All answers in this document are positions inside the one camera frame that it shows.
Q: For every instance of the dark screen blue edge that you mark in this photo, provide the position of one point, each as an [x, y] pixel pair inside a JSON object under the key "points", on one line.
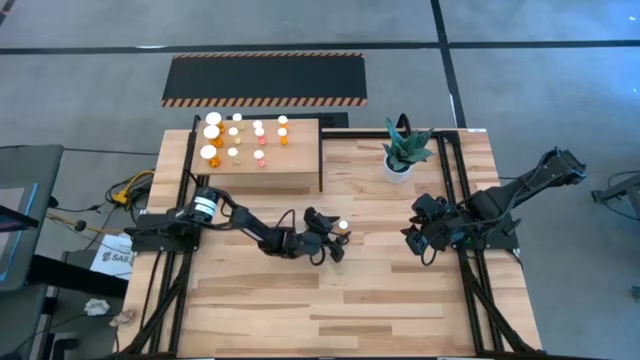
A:
{"points": [[12, 200]]}

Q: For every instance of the black floor stand base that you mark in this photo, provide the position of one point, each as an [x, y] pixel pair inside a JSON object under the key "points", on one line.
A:
{"points": [[75, 280]]}

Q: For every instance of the wooden shelf black frame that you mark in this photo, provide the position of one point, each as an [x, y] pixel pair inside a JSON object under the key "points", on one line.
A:
{"points": [[290, 160]]}

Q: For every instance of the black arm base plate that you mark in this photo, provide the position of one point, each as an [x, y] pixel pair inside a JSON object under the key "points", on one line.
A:
{"points": [[150, 243], [507, 244]]}

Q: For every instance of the black hazard-striped floor mat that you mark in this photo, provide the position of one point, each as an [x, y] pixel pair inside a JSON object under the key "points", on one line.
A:
{"points": [[265, 80]]}

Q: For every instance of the pink medicine bottle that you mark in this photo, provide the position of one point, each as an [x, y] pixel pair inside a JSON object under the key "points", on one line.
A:
{"points": [[259, 132], [257, 124]]}

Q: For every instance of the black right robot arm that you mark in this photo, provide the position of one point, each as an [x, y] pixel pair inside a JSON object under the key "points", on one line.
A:
{"points": [[520, 195]]}

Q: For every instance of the black round knob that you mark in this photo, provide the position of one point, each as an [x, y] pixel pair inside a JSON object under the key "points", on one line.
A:
{"points": [[80, 225]]}

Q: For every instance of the snake plant white pot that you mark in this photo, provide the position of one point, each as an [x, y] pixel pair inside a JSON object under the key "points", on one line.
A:
{"points": [[400, 150]]}

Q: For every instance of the white sticker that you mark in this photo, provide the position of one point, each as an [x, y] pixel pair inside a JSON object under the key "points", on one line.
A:
{"points": [[477, 130]]}

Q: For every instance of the printed white paper sheet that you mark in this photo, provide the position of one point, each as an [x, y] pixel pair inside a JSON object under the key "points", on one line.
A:
{"points": [[115, 255]]}

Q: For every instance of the crumpled brown paper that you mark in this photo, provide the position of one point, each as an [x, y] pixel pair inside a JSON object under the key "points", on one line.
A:
{"points": [[124, 318]]}

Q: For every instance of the small orange medicine bottle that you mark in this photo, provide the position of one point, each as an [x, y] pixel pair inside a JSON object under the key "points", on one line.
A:
{"points": [[282, 131], [343, 225], [282, 119]]}

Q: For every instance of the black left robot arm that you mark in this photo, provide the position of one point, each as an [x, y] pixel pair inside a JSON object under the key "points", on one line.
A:
{"points": [[250, 225]]}

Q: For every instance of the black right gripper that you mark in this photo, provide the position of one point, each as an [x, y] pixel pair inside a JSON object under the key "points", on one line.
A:
{"points": [[445, 227]]}

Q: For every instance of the crumpled white paper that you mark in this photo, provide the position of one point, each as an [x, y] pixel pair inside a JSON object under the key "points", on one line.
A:
{"points": [[97, 307]]}

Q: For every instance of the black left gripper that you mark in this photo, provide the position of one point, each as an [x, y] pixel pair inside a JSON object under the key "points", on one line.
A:
{"points": [[307, 241]]}

